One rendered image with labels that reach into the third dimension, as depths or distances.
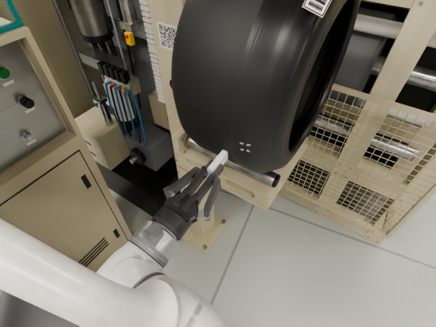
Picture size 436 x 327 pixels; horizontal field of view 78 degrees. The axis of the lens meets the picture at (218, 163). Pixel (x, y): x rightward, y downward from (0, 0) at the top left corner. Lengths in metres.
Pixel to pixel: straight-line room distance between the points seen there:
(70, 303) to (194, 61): 0.45
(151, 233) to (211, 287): 1.11
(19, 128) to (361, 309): 1.72
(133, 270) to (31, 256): 0.20
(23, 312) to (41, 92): 0.64
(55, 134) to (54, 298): 0.82
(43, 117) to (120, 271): 0.69
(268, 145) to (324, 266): 1.27
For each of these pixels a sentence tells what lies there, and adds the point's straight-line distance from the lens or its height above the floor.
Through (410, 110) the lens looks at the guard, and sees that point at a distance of 1.15.
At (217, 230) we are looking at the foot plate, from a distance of 1.75.
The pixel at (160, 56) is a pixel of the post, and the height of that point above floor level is 1.15.
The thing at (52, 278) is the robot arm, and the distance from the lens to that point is 0.36.
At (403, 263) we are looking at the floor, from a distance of 2.00.
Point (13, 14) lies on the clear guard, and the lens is 0.95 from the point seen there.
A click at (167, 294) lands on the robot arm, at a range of 0.42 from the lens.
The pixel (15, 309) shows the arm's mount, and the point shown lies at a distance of 0.98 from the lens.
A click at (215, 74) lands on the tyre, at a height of 1.28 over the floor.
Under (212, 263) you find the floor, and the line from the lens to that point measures 1.68.
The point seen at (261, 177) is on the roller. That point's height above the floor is 0.91.
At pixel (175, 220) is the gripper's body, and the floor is 1.08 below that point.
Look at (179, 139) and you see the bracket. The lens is 0.92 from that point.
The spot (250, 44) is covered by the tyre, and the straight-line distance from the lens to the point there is 0.53.
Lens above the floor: 1.56
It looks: 48 degrees down
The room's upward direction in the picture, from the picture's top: straight up
